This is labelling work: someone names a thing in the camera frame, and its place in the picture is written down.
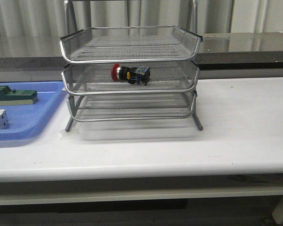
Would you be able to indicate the red emergency stop button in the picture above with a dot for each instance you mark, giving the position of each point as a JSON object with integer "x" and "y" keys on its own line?
{"x": 133, "y": 75}

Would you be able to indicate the silver mesh tray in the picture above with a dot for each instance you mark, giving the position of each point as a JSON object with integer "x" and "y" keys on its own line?
{"x": 130, "y": 44}
{"x": 165, "y": 77}
{"x": 132, "y": 108}

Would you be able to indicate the blue plastic tray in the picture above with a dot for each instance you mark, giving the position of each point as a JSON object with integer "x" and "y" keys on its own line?
{"x": 28, "y": 121}

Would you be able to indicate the steel back counter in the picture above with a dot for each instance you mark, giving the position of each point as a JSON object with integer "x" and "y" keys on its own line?
{"x": 217, "y": 51}

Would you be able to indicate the green terminal block module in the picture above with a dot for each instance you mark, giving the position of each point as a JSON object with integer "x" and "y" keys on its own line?
{"x": 10, "y": 96}

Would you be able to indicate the white table leg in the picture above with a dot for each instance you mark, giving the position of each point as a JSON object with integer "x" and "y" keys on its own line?
{"x": 277, "y": 213}

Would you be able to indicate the grey metal rack frame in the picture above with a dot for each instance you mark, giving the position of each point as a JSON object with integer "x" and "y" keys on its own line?
{"x": 199, "y": 123}

